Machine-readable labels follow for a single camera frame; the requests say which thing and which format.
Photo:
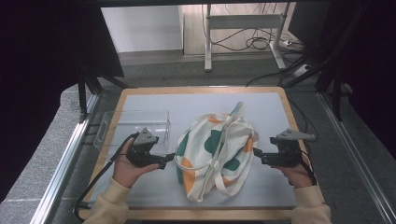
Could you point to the aluminium rail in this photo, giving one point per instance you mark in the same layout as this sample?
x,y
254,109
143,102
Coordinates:
x,y
59,177
355,155

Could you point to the white patterned tote bag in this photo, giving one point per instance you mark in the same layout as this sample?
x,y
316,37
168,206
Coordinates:
x,y
218,149

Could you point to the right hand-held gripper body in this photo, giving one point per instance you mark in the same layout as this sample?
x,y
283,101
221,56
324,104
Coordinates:
x,y
288,155

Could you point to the person's right hand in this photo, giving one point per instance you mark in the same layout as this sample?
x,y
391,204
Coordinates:
x,y
299,175

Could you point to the person's left hand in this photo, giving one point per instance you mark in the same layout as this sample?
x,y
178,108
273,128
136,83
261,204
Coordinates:
x,y
124,171

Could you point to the white power strip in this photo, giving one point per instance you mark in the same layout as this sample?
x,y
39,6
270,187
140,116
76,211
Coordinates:
x,y
301,70

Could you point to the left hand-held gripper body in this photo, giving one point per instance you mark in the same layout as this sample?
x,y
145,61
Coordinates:
x,y
141,155

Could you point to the white table mat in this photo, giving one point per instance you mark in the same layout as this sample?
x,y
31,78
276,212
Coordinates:
x,y
186,105

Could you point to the dark curtain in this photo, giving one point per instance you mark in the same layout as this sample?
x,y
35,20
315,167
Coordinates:
x,y
37,77
373,77

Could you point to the white metal desk frame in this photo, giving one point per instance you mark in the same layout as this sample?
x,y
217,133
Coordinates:
x,y
243,21

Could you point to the black metal stand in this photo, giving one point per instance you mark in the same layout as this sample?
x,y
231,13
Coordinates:
x,y
82,96
336,93

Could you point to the clear plastic container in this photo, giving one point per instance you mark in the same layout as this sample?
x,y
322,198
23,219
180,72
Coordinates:
x,y
137,119

